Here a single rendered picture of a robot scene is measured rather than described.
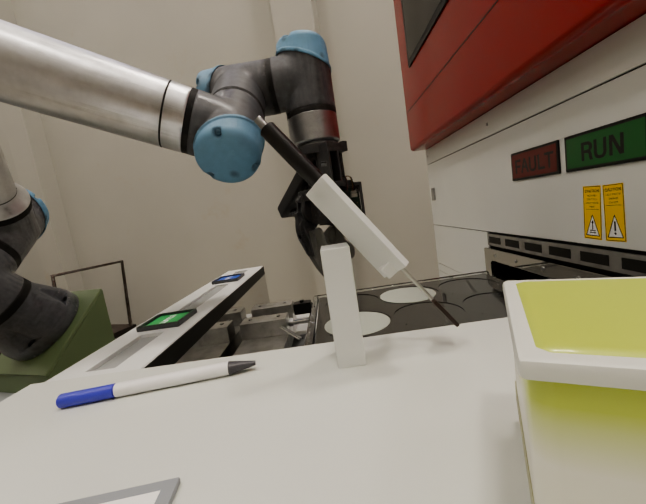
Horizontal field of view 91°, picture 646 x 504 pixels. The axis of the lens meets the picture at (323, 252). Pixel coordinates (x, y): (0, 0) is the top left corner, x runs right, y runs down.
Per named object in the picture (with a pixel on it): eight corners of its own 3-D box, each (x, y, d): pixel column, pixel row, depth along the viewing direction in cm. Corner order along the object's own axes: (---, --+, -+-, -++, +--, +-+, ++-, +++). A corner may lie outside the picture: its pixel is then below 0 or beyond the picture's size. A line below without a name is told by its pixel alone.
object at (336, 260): (407, 338, 25) (386, 169, 23) (422, 361, 21) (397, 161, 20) (332, 348, 25) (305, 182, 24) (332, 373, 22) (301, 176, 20)
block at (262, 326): (290, 326, 57) (287, 310, 56) (288, 334, 53) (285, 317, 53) (247, 333, 57) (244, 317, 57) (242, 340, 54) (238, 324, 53)
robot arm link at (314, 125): (279, 125, 49) (322, 126, 53) (284, 156, 49) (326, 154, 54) (303, 108, 43) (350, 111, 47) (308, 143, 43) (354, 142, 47)
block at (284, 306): (295, 312, 65) (292, 298, 64) (293, 318, 61) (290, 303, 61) (257, 318, 65) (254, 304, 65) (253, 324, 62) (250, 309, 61)
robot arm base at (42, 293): (-2, 358, 64) (-61, 338, 57) (49, 293, 73) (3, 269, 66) (43, 364, 59) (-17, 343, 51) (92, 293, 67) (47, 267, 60)
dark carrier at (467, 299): (485, 276, 65) (485, 273, 64) (663, 349, 30) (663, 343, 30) (319, 300, 66) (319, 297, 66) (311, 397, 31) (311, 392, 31)
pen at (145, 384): (254, 353, 24) (63, 390, 23) (253, 359, 23) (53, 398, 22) (257, 365, 24) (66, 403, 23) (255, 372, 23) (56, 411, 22)
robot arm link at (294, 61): (274, 59, 50) (326, 49, 50) (285, 129, 52) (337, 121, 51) (264, 31, 43) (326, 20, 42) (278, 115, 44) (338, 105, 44)
